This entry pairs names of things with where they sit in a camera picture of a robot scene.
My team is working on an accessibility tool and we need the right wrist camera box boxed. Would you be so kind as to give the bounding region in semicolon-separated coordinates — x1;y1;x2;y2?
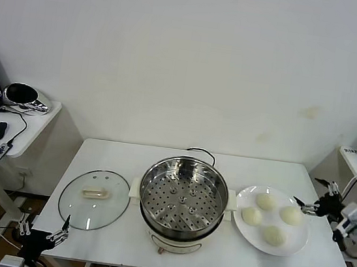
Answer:
338;200;357;236

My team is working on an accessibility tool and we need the black cooker power cable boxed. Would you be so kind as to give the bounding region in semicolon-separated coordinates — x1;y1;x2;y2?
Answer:
184;146;219;167

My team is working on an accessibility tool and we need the grey usb hub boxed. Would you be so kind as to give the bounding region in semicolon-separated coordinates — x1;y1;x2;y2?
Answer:
0;141;13;163

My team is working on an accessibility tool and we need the shiny chrome helmet object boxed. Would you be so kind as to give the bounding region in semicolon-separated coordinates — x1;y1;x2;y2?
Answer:
0;80;55;119

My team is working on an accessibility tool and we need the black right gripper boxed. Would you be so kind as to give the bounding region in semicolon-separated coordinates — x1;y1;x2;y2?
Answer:
291;176;347;220

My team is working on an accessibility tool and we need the black usb hub cable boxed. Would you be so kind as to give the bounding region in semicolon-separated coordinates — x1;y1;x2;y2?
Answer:
0;106;30;147

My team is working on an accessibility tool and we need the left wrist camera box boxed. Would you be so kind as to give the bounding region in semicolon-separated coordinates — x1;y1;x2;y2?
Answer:
0;254;27;267

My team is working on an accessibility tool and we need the white round plate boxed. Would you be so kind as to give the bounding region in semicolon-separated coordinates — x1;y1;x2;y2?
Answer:
228;181;316;260

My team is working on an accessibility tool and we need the white steamed baozi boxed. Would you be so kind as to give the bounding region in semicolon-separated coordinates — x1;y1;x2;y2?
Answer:
259;224;288;249
255;191;278;213
277;204;304;228
239;204;265;227

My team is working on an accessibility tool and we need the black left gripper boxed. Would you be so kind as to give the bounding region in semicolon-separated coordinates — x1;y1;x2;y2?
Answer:
13;208;73;267

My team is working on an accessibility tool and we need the round brown floor object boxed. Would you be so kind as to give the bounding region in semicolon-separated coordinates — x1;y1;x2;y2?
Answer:
10;226;22;242

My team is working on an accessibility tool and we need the white wall socket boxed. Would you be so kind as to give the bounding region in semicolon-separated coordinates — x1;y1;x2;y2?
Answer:
16;167;35;180

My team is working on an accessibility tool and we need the glass lid with cream handle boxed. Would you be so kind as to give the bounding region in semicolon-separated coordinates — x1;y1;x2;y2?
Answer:
54;164;134;236

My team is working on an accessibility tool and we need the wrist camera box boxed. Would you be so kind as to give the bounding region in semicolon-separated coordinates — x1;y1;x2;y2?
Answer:
338;200;357;236
0;254;27;267

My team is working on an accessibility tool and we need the stainless steel steamer basket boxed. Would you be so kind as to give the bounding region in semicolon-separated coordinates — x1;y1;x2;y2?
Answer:
134;150;234;242

